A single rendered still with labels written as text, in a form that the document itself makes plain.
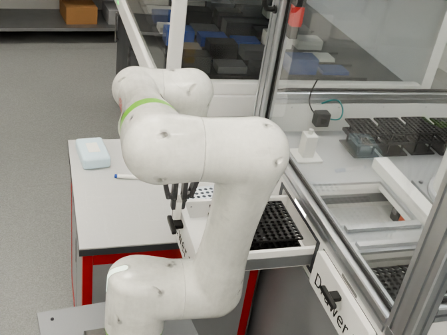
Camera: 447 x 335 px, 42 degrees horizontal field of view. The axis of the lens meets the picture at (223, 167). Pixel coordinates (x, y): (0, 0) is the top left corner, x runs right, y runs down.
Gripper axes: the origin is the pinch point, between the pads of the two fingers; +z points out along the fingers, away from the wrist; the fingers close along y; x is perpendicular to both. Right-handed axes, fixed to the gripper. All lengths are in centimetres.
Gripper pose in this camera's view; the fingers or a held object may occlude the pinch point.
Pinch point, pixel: (177, 208)
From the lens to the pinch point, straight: 158.0
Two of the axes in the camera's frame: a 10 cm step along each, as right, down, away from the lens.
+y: -9.5, 0.3, -3.0
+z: -1.3, 8.4, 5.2
